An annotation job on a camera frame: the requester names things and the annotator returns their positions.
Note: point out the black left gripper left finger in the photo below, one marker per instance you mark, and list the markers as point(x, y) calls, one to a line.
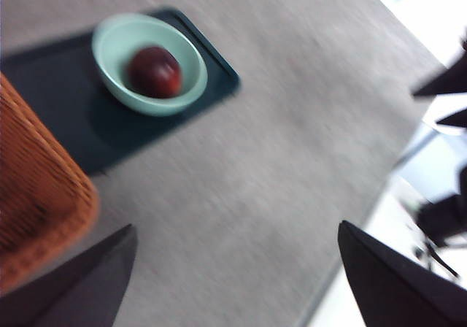
point(73, 294)

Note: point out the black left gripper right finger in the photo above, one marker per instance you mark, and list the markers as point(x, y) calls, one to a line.
point(394, 290)

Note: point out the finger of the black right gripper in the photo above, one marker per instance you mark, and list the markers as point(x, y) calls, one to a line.
point(458, 120)
point(448, 84)

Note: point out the dark purple plum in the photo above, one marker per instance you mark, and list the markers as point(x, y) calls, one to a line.
point(155, 73)

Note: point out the teal ribbed bowl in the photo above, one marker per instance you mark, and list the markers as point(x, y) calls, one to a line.
point(109, 49)

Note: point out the brown wicker basket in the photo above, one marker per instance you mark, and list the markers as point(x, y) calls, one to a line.
point(33, 195)

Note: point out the black rectangular tray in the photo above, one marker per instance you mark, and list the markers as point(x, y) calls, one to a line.
point(65, 104)

